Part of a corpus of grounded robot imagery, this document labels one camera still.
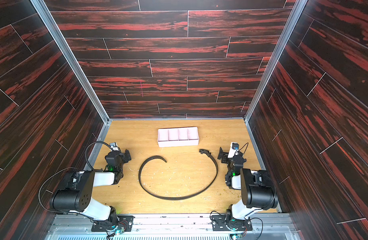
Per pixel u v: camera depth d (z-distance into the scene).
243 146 0.75
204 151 0.98
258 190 0.45
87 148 1.03
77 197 0.45
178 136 1.08
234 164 0.69
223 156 0.84
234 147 0.78
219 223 0.73
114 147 0.81
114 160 0.71
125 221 0.73
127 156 0.89
